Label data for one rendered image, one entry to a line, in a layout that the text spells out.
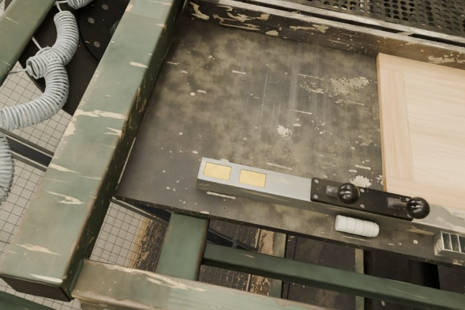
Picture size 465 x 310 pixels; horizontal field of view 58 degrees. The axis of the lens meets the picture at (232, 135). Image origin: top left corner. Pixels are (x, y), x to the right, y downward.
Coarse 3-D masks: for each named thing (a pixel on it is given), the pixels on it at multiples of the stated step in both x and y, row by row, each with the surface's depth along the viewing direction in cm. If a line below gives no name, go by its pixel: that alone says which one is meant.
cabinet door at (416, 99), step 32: (384, 64) 108; (416, 64) 109; (384, 96) 101; (416, 96) 103; (448, 96) 104; (384, 128) 96; (416, 128) 97; (448, 128) 98; (384, 160) 91; (416, 160) 92; (448, 160) 93; (416, 192) 87; (448, 192) 88
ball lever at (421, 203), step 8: (392, 200) 80; (400, 200) 81; (408, 200) 71; (416, 200) 70; (424, 200) 70; (392, 208) 80; (400, 208) 80; (408, 208) 70; (416, 208) 69; (424, 208) 69; (416, 216) 69; (424, 216) 69
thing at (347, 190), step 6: (330, 186) 80; (342, 186) 70; (348, 186) 69; (354, 186) 70; (330, 192) 80; (336, 192) 71; (342, 192) 69; (348, 192) 69; (354, 192) 69; (342, 198) 69; (348, 198) 69; (354, 198) 69; (348, 204) 70
